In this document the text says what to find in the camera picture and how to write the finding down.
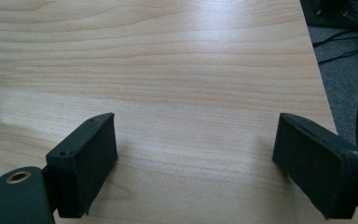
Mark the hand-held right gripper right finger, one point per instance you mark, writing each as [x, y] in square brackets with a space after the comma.
[315, 161]

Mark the black equipment base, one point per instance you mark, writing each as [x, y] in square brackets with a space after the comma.
[326, 12]

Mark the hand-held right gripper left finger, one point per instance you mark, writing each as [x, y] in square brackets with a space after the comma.
[80, 165]

